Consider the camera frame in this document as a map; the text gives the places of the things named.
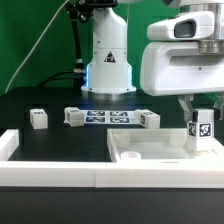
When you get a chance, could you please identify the white square tabletop part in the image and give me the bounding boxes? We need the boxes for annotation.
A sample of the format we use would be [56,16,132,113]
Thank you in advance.
[107,128,224,163]

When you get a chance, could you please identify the blue fiducial marker sheet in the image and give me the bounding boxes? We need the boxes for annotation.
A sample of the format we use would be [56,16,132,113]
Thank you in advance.
[85,110,130,124]

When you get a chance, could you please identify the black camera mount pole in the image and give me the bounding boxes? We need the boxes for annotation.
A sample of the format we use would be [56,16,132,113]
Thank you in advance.
[65,0,118,87]

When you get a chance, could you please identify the white U-shaped fence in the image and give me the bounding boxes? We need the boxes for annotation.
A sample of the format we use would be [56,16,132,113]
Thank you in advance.
[0,130,224,188]

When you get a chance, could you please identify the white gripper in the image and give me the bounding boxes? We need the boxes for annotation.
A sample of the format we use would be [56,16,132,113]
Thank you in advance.
[140,42,224,122]

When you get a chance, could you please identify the black cable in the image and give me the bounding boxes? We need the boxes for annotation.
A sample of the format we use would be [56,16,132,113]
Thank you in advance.
[38,70,83,88]

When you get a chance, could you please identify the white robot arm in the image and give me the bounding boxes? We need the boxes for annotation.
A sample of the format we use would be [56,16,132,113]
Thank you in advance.
[83,0,224,122]

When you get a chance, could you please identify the white cable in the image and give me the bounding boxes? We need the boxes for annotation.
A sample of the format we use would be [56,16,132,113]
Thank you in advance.
[4,0,72,94]

